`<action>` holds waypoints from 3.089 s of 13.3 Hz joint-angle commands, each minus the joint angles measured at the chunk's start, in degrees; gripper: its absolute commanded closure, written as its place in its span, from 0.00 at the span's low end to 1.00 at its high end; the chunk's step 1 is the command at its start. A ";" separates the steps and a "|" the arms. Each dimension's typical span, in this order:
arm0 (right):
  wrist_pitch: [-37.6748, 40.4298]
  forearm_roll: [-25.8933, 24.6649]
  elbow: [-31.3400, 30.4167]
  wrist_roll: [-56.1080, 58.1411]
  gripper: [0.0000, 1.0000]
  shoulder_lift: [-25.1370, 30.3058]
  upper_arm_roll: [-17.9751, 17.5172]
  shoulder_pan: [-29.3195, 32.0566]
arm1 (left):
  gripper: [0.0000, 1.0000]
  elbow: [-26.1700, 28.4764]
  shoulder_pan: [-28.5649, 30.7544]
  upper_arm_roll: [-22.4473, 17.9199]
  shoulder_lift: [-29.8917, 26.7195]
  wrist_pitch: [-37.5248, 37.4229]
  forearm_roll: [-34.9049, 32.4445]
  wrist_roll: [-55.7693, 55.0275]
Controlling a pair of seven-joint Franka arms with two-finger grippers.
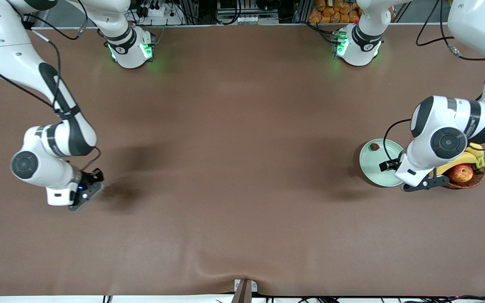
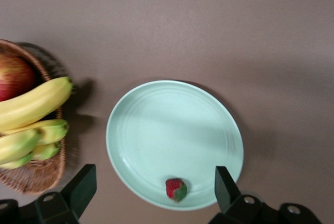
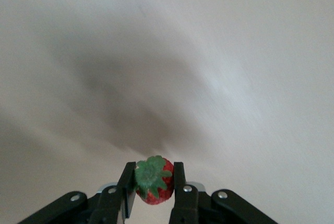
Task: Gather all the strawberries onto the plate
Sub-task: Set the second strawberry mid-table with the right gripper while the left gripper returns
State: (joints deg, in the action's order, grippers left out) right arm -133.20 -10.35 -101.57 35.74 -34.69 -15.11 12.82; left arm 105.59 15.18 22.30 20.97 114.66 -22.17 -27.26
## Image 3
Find red strawberry green leaves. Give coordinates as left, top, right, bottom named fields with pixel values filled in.
left=134, top=155, right=175, bottom=205

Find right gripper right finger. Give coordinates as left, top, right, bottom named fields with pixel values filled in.
left=168, top=161, right=277, bottom=224

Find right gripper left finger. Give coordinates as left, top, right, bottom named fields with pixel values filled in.
left=18, top=161, right=137, bottom=224

